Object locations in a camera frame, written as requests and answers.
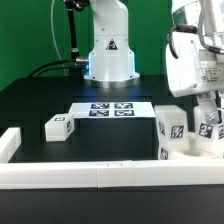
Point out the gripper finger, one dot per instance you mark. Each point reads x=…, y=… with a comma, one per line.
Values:
x=206, y=101

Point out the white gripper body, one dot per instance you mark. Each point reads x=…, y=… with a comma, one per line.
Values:
x=196, y=70

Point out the white round stool seat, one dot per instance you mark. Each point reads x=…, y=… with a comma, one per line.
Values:
x=190, y=146

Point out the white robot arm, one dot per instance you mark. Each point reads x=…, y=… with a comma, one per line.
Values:
x=111, y=62

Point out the white marker sheet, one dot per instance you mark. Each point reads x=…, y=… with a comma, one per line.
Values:
x=112, y=110

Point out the white U-shaped fence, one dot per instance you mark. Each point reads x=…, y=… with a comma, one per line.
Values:
x=102, y=174

